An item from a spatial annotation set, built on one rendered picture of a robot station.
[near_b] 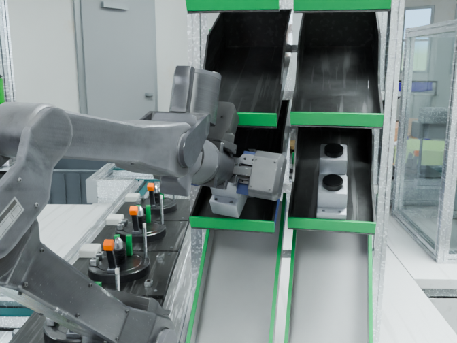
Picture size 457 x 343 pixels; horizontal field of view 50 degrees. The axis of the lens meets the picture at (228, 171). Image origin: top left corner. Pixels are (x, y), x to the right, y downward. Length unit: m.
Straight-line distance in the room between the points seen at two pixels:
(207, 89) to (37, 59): 4.85
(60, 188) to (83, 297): 2.51
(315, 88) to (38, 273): 0.58
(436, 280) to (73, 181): 2.02
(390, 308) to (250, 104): 0.70
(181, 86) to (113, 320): 0.26
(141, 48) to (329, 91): 5.39
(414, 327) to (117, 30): 5.15
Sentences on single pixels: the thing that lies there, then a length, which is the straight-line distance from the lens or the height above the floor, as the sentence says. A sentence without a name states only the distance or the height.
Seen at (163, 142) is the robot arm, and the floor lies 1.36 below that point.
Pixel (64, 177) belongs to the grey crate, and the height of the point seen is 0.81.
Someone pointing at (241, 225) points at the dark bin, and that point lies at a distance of 0.75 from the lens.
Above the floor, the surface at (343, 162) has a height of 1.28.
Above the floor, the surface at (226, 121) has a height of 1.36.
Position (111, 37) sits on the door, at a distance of 5.88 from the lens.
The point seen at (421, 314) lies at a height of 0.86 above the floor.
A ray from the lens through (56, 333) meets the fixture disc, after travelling 0.93.
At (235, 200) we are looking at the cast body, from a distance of 0.72.
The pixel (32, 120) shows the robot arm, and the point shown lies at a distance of 0.35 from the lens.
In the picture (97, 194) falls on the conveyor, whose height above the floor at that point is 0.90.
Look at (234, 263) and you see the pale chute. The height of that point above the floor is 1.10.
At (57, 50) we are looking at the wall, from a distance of 5.52.
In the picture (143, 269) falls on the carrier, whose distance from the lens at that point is 1.14.
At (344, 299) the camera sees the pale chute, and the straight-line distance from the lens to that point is 0.87.
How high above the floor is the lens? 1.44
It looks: 13 degrees down
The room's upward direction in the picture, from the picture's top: straight up
